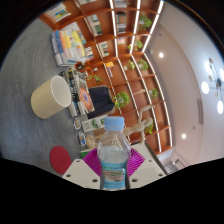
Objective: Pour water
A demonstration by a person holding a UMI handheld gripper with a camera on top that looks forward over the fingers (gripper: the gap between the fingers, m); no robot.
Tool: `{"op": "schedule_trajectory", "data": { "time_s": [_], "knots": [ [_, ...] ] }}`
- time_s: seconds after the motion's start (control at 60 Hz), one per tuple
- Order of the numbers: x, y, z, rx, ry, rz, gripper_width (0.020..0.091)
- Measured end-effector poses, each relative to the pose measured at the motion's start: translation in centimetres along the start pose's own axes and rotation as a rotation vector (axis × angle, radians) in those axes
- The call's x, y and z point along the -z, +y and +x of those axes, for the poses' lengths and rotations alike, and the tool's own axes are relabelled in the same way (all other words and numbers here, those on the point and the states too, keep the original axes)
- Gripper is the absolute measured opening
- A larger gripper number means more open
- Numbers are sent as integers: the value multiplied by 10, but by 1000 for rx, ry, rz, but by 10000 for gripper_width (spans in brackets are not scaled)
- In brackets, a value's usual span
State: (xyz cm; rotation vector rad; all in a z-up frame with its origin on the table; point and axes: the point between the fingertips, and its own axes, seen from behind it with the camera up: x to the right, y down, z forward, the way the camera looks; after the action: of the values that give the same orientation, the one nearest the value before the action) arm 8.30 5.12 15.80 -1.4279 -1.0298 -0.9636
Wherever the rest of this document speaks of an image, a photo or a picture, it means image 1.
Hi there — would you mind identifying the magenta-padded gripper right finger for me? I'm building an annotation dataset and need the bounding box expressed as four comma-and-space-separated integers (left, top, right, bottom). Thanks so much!
126, 148, 168, 190

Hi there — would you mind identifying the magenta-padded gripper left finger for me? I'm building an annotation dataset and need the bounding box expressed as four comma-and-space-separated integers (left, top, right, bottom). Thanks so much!
61, 147, 102, 190

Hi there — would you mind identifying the clear blue-capped water bottle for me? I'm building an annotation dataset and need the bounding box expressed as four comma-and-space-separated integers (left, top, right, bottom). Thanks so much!
96, 115, 132, 192

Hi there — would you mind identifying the green and white box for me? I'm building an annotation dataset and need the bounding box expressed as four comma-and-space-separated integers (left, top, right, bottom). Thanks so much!
79, 147, 93, 160

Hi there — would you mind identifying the flat round red coaster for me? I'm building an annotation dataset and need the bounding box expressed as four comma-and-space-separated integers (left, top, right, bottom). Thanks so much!
49, 145, 73, 176

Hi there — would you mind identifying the tall white carton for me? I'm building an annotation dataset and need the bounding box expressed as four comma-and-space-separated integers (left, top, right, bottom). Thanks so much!
80, 116, 108, 133

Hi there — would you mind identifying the pile of dark magazines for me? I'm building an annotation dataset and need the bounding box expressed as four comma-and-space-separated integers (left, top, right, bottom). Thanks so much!
58, 66, 96, 118

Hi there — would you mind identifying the dark blue chair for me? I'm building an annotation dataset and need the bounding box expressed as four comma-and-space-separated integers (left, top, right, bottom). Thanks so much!
87, 85, 116, 119

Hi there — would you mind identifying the ceiling air vent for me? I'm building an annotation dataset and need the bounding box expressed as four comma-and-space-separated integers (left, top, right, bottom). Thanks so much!
197, 99, 205, 125

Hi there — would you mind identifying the orange wooden shelf unit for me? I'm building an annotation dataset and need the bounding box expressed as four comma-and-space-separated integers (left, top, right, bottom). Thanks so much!
38, 0, 174, 156

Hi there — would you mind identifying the branched ceiling lamp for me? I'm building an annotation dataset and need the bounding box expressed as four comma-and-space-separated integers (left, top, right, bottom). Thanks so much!
200, 57, 224, 116

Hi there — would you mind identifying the colourful stack of books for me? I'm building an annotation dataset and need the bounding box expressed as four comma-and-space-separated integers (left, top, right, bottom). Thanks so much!
49, 21, 96, 68

